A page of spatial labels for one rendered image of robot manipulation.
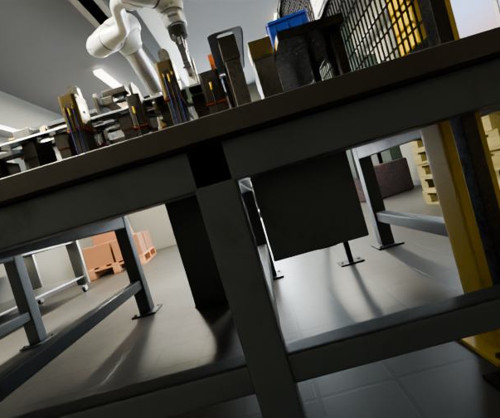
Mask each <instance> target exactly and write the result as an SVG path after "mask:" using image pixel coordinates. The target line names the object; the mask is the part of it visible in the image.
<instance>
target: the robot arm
mask: <svg viewBox="0 0 500 418"><path fill-rule="evenodd" d="M145 7H147V8H151V9H153V10H154V11H155V12H157V13H159V14H161V16H162V20H163V23H164V25H165V28H166V30H167V32H168V34H169V36H170V39H171V41H173V42H176V45H177V48H178V50H179V52H180V55H181V58H182V62H183V65H184V67H183V69H185V72H186V74H187V79H188V82H189V85H193V84H196V83H197V80H196V77H195V74H194V69H192V63H191V61H190V57H189V55H188V54H189V52H188V49H187V43H186V39H187V38H188V32H187V20H186V18H185V14H184V11H183V3H182V0H110V10H111V12H112V15H113V16H112V17H111V18H110V19H108V20H107V21H105V22H104V23H103V24H102V25H101V26H100V27H99V28H98V29H97V30H96V31H95V32H94V33H93V35H91V36H90V37H89V38H88V41H87V43H86V48H87V50H88V52H89V53H90V54H91V55H92V56H94V57H98V58H104V57H106V56H108V55H110V54H112V53H115V52H116V51H119V52H120V53H121V54H123V55H124V56H126V57H127V59H128V61H129V63H130V64H131V66H132V67H133V69H134V71H135V72H136V74H137V76H138V78H139V79H140V80H141V82H142V83H143V86H144V87H145V89H146V90H147V92H148V93H149V95H151V96H155V94H156V93H158V92H159V93H161V92H162V88H161V85H160V83H159V79H158V76H157V74H156V72H155V70H154V69H153V67H152V65H151V64H150V62H149V60H148V58H147V57H146V55H145V53H144V52H143V49H142V42H141V38H140V32H141V27H140V24H139V22H138V19H137V18H136V17H135V16H134V15H132V14H130V13H126V11H125V9H126V10H129V11H133V10H137V9H144V8H145Z"/></svg>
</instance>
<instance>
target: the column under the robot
mask: <svg viewBox="0 0 500 418"><path fill-rule="evenodd" d="M165 207H166V209H167V214H168V217H169V221H170V223H171V226H172V231H173V234H174V236H175V240H176V242H177V248H178V250H179V253H180V256H181V259H182V264H183V267H184V270H185V273H186V276H187V280H188V283H189V286H190V289H191V292H192V297H193V300H194V303H195V309H196V308H199V307H202V306H205V305H208V304H214V303H217V302H220V301H223V300H226V299H227V297H226V292H225V290H224V287H223V283H222V281H221V276H220V273H219V270H218V267H217V264H216V259H215V256H214V253H213V250H212V248H211V242H210V240H209V236H208V234H207V230H206V226H205V222H204V220H203V217H202V213H201V209H200V206H199V203H198V200H197V195H194V196H191V197H186V198H183V199H180V200H177V201H175V202H169V203H166V204H165Z"/></svg>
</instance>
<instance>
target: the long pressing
mask: <svg viewBox="0 0 500 418"><path fill-rule="evenodd" d="M220 80H221V84H222V88H223V90H224V91H225V93H224V94H225V97H227V94H226V88H225V85H224V84H225V83H227V80H226V75H221V76H220ZM182 90H183V93H184V95H185V96H186V99H187V101H188V103H189V104H190V106H191V107H194V105H193V102H192V97H193V96H195V94H197V95H201V94H202V89H201V85H200V82H199V83H196V84H193V85H188V86H185V87H182ZM144 101H145V104H146V107H147V108H151V107H154V109H149V110H148V115H149V118H150V119H151V118H157V117H161V116H162V113H161V110H160V107H159V106H161V105H162V103H164V102H166V101H165V100H164V97H163V94H160V95H155V96H152V97H149V98H146V99H144ZM153 102H154V103H153ZM128 112H129V107H128V106H126V107H124V108H122V109H117V110H115V111H111V112H108V113H106V114H101V115H98V116H95V117H92V118H91V120H92V123H93V124H97V123H101V122H104V121H106V120H110V119H113V121H110V122H107V123H104V124H99V125H96V126H94V129H95V131H97V134H101V133H102V132H103V131H104V130H105V129H107V128H108V127H111V126H114V125H117V124H119V120H118V117H117V115H120V114H125V113H128ZM129 113H130V112H129ZM64 131H66V132H67V131H68V129H67V127H66V125H65V126H61V127H59V128H56V129H51V130H48V131H45V132H42V133H39V134H34V135H32V136H28V137H25V138H23V139H18V140H15V141H11V142H9V143H4V144H1V145H0V153H1V152H7V153H2V154H0V159H4V160H5V162H8V161H11V160H13V159H17V158H21V157H25V156H24V153H23V151H22V148H19V149H13V148H17V147H21V144H23V143H28V142H31V141H35V142H37V141H40V140H43V139H48V138H54V137H53V134H58V133H61V132H64ZM41 143H44V144H48V145H51V146H52V147H53V148H55V147H56V143H55V140H54V139H49V140H47V141H43V142H41Z"/></svg>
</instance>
